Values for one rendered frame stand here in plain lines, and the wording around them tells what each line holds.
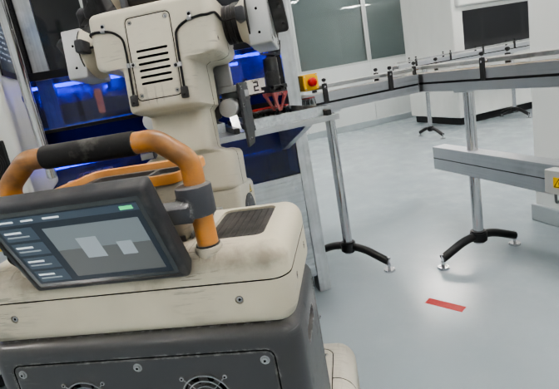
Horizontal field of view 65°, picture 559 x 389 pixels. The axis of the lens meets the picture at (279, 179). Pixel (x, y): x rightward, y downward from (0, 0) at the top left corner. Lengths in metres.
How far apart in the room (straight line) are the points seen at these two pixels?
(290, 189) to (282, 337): 1.36
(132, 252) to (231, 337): 0.20
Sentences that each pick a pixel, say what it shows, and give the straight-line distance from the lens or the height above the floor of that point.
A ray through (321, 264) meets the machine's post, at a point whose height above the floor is 0.14.
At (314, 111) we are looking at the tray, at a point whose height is 0.90.
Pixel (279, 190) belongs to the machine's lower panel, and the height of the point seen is 0.55.
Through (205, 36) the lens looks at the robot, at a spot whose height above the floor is 1.15.
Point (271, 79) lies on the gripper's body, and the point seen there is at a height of 1.04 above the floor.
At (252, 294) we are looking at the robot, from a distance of 0.66.
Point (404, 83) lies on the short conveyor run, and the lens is 2.35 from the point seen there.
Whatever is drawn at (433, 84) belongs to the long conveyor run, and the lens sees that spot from 2.32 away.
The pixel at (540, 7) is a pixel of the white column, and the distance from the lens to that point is 2.69.
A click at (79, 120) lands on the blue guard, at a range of 1.86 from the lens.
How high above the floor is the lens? 1.04
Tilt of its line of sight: 13 degrees down
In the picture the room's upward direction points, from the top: 10 degrees counter-clockwise
